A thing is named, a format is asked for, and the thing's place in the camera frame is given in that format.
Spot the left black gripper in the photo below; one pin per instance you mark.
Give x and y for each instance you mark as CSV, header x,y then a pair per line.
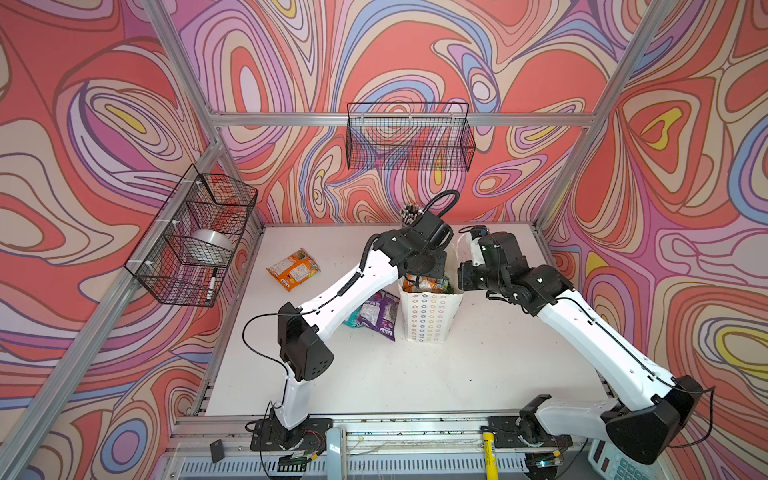
x,y
441,257

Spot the silver tape roll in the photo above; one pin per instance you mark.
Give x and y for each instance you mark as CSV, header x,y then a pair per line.
x,y
208,247

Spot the black marker pen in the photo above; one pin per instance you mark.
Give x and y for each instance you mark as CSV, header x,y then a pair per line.
x,y
211,289

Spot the black wire basket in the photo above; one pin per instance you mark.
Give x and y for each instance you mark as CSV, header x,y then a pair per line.
x,y
184,258
409,136

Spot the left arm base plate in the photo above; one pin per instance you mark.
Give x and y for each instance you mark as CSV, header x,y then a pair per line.
x,y
269,435

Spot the orange snack packet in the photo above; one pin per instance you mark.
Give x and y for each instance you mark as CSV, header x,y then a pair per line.
x,y
294,270
419,284

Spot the black wire basket left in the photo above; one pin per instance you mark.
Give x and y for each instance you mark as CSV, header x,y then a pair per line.
x,y
184,258

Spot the pencil cup with pencils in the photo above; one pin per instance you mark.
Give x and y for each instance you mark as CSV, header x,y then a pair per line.
x,y
410,214

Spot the black wire basket back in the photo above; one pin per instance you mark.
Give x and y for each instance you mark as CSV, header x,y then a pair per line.
x,y
409,136

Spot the purple snack packet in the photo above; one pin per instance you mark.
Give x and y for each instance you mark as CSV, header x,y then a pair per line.
x,y
379,313

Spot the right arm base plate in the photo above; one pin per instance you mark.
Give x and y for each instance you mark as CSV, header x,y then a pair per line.
x,y
509,435

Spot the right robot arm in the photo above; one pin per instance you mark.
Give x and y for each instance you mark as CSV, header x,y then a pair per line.
x,y
650,405

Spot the yellow marker pen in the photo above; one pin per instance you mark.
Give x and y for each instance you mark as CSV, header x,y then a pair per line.
x,y
490,461

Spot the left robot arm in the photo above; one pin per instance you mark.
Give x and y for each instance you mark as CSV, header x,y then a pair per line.
x,y
302,331

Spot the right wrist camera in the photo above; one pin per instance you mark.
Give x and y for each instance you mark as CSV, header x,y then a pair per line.
x,y
468,244

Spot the white patterned paper bag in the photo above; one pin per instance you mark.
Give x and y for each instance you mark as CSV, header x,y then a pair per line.
x,y
428,318

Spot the white calculator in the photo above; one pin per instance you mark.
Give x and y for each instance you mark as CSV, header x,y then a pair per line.
x,y
612,464

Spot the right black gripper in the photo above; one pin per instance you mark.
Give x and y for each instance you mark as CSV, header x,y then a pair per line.
x,y
467,269

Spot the teal snack packet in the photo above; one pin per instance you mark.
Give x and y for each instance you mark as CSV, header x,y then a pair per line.
x,y
353,320

